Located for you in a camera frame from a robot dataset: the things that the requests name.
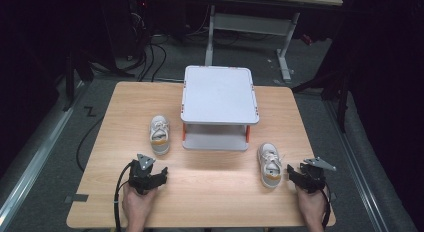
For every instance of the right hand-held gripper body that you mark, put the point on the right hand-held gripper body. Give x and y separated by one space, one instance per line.
313 177

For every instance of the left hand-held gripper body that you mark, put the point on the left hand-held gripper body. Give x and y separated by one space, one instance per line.
142 173

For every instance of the small white sneaker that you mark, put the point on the small white sneaker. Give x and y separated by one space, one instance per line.
270 165
159 133

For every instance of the white two-tier shoe rack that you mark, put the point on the white two-tier shoe rack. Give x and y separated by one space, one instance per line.
220 95

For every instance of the black tape strip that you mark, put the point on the black tape strip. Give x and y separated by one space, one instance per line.
77 198

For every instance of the black metal stand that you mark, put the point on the black metal stand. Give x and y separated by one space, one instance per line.
341 98
70 78

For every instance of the small red object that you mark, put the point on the small red object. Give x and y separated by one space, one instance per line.
307 39

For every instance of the dark computer tower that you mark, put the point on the dark computer tower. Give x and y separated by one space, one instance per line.
138 22

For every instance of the wooden desk with white legs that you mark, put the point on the wooden desk with white legs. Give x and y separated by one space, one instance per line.
253 23

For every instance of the metal floor rail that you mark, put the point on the metal floor rail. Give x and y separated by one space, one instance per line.
36 152
356 165

